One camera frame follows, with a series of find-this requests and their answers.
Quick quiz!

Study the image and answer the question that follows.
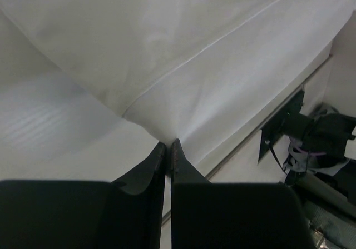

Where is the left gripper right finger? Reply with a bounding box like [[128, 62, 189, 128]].
[[171, 140, 314, 248]]

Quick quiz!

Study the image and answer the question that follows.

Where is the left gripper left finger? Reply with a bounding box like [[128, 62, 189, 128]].
[[1, 143, 166, 248]]

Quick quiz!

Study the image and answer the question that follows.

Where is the white skirt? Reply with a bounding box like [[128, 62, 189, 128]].
[[0, 0, 356, 169]]

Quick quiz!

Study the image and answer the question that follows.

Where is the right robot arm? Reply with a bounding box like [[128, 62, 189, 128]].
[[281, 113, 355, 197]]

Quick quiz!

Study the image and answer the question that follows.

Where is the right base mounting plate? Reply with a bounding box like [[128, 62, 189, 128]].
[[258, 89, 304, 162]]

